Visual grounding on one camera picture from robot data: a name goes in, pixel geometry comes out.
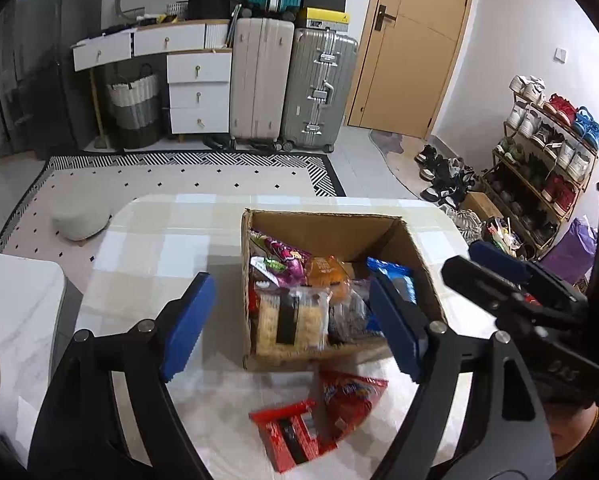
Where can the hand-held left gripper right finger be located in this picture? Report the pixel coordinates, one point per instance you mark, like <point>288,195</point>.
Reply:
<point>394,325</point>

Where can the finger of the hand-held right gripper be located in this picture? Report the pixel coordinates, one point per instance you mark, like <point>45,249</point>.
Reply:
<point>474,280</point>
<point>494,255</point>

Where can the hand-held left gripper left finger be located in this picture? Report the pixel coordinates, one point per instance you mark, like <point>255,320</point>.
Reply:
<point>189,325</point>

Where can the clear cracker packet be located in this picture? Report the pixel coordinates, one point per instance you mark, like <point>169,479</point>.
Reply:
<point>267,320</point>

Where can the brown cardboard box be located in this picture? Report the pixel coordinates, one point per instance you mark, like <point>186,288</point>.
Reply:
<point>329,235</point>

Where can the purple snack packet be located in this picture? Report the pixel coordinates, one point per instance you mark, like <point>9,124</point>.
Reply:
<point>284,255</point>

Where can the clear packet of dark snacks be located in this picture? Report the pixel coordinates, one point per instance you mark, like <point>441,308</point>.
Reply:
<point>347,317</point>

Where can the small cardboard box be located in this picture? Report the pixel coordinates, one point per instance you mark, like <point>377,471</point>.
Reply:
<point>482,205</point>

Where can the blue cookie packet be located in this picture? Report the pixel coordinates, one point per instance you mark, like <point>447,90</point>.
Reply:
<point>399,272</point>

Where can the purple bag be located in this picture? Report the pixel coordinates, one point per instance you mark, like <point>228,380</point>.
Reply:
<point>569,250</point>

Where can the red triangular chip bag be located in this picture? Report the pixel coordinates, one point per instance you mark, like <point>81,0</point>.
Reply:
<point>349,395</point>

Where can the orange snack packet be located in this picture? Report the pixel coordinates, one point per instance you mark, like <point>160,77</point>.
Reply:
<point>327,270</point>

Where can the assorted sneakers group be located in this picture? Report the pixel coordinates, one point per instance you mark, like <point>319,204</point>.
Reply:
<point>559,192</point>

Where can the green white snack packet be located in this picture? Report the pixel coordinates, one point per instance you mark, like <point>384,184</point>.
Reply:
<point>264,266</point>

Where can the pile of black white shoes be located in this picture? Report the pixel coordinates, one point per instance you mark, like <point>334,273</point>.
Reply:
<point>444,170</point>

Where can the wooden shoe rack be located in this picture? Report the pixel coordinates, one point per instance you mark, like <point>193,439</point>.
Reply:
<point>590,172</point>

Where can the grey door mat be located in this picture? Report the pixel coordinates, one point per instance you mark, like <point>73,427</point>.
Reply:
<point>394,150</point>

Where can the red black snack box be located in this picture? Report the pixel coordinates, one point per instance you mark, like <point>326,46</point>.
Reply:
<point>284,435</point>

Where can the patterned floor rug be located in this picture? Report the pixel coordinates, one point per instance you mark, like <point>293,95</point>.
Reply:
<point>179,180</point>

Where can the grey round pouf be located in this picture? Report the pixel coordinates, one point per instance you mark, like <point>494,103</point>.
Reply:
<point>79,217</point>

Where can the white marble side table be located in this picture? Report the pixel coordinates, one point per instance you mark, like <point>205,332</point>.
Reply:
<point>19,290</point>

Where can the white paper sheet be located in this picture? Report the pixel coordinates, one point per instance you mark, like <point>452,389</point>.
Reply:
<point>29,417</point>

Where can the wooden door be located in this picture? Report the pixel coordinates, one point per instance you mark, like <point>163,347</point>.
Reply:
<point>414,60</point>

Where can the woven laundry basket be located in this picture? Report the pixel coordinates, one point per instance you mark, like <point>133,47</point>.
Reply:
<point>132,105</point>

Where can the silver suitcase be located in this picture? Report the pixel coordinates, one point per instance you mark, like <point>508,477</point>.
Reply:
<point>319,85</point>

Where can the beige suitcase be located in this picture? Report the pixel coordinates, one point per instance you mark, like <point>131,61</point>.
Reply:
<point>259,80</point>

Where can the white drawer dresser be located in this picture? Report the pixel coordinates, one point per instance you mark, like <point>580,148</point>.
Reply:
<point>199,67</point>

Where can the yellow box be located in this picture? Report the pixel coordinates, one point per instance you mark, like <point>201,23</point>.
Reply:
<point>322,19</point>

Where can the black shoebox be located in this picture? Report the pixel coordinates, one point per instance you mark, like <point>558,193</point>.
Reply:
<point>323,1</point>

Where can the dark grey refrigerator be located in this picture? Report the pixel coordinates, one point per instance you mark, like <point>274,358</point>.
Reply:
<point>34,60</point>

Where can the small striped box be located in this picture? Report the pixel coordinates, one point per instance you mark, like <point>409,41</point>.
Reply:
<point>177,8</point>

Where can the black case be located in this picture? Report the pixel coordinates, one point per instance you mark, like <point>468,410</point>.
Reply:
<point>208,6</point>

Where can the white light switch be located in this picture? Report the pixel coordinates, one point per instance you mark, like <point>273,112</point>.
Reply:
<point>560,54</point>

